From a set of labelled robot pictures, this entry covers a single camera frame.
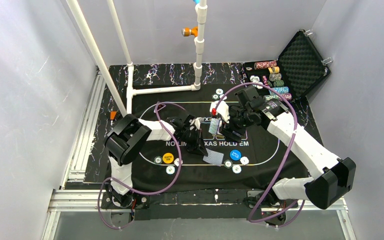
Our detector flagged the blue playing card deck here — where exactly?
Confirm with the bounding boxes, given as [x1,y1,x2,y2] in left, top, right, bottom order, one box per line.
[208,117,226,140]

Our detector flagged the blue small blind button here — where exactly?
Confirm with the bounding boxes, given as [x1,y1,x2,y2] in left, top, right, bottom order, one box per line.
[229,149,242,161]

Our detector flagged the white blue poker chip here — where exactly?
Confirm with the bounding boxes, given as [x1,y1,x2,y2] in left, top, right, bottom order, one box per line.
[219,94,227,101]
[240,156,250,165]
[173,158,183,167]

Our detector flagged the green poker chip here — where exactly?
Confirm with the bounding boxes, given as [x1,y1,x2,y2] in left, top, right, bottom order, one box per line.
[223,159,233,169]
[154,156,163,165]
[212,94,220,100]

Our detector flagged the yellow big blind button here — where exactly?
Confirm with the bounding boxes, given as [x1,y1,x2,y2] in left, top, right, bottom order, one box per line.
[162,152,175,164]

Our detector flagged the white light-blue ten chip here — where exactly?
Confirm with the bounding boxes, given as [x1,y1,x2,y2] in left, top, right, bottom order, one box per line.
[231,164,242,174]

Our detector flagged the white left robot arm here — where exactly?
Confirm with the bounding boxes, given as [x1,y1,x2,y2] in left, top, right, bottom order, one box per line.
[104,113,208,196]

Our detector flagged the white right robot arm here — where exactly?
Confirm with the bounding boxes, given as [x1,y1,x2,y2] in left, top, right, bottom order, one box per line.
[209,83,356,210]

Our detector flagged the black poker felt mat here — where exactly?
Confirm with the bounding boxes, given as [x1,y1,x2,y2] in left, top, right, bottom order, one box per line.
[104,83,313,196]

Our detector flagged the white chips in case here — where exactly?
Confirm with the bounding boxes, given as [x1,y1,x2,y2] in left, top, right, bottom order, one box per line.
[249,75,263,89]

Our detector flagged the blue chip row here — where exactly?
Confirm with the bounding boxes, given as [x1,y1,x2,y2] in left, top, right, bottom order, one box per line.
[273,86,290,94]

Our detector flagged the green and pink chip row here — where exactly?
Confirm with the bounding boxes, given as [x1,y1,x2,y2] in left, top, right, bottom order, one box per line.
[263,93,292,101]

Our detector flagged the dark green chip row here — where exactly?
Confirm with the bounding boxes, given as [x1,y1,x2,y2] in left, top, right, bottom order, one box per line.
[269,73,285,87]

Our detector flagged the yellow chip row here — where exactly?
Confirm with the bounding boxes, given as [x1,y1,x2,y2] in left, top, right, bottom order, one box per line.
[268,66,280,74]

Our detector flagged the red white chip row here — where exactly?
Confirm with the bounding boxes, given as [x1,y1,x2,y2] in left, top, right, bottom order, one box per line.
[253,60,277,70]

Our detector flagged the black poker chip case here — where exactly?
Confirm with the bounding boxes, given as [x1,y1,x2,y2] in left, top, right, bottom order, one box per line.
[242,29,331,99]

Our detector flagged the orange clamp knob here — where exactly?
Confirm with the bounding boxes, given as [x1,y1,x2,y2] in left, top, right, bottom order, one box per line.
[181,26,199,38]

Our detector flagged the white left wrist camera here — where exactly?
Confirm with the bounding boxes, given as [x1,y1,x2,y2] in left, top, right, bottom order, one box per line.
[193,117,202,130]

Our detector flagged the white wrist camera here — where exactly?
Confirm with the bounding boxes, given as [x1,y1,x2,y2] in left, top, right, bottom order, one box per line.
[209,100,230,123]
[193,117,202,130]

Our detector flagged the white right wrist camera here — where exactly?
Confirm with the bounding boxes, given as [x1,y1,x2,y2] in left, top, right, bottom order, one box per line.
[209,100,230,123]

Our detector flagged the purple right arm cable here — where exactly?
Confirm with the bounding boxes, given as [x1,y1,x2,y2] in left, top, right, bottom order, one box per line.
[211,82,306,229]

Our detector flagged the white PVC pipe frame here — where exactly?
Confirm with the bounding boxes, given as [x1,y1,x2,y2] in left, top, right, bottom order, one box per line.
[66,0,208,118]

